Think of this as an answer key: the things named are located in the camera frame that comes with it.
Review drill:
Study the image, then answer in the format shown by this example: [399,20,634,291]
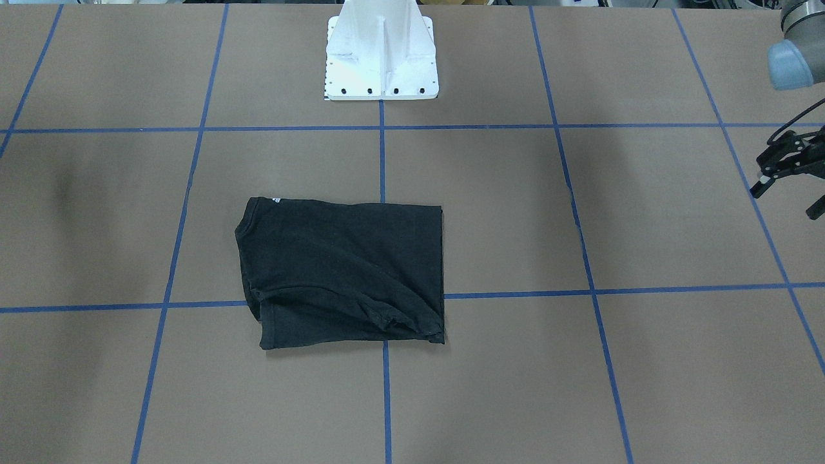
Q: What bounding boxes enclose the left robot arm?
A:
[750,1,824,199]

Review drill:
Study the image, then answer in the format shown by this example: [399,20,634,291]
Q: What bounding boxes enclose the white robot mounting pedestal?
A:
[324,1,440,102]

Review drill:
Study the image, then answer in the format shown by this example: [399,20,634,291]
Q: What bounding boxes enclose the black graphic t-shirt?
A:
[235,197,446,351]

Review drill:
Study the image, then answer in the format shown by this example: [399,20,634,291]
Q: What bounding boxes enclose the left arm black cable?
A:
[766,97,825,146]

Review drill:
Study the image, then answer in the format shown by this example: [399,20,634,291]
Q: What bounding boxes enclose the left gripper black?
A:
[750,127,825,220]

